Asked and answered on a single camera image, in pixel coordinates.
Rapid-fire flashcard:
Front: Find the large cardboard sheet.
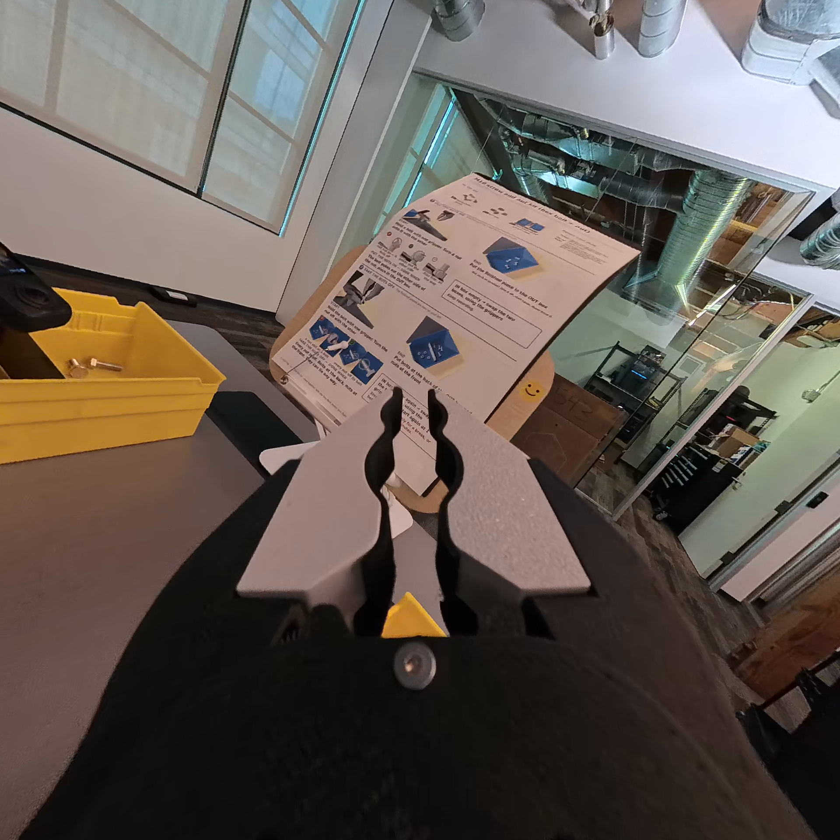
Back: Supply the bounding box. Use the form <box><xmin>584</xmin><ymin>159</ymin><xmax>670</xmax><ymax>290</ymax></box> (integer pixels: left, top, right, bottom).
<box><xmin>511</xmin><ymin>382</ymin><xmax>630</xmax><ymax>488</ymax></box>

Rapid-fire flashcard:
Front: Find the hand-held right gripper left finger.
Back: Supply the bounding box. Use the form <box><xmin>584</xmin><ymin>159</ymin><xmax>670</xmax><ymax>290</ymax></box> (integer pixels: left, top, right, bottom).
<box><xmin>236</xmin><ymin>387</ymin><xmax>403</xmax><ymax>636</ymax></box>

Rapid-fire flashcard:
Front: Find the black wire shelving rack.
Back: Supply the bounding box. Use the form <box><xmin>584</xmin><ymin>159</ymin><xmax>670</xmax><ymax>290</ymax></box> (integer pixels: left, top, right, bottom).
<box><xmin>583</xmin><ymin>340</ymin><xmax>686</xmax><ymax>447</ymax></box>

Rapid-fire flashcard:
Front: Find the frosted glass window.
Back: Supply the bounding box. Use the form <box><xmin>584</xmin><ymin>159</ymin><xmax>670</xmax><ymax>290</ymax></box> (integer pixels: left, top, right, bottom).
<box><xmin>0</xmin><ymin>0</ymin><xmax>365</xmax><ymax>237</ymax></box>

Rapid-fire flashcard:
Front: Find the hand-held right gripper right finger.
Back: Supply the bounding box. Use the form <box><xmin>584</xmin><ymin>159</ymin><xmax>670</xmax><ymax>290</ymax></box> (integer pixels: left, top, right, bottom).
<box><xmin>428</xmin><ymin>388</ymin><xmax>592</xmax><ymax>636</ymax></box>

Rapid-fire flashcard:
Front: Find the silver round air duct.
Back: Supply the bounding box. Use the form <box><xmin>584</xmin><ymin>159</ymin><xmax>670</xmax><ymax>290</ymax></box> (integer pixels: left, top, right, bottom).
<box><xmin>742</xmin><ymin>0</ymin><xmax>840</xmax><ymax>99</ymax></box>

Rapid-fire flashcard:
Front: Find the yellow plastic bin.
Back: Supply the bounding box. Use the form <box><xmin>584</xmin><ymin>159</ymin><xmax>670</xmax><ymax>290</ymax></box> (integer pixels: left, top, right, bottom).
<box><xmin>0</xmin><ymin>287</ymin><xmax>227</xmax><ymax>466</ymax></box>
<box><xmin>381</xmin><ymin>591</ymin><xmax>449</xmax><ymax>639</ymax></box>

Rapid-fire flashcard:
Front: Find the printed instruction sheet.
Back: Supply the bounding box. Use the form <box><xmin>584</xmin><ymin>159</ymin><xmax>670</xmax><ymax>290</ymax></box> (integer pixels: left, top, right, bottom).
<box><xmin>271</xmin><ymin>172</ymin><xmax>642</xmax><ymax>497</ymax></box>

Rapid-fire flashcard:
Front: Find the short silver spiral duct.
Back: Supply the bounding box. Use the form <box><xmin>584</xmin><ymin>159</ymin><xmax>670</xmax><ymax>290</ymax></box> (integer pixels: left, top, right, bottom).
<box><xmin>433</xmin><ymin>0</ymin><xmax>487</xmax><ymax>42</ymax></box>

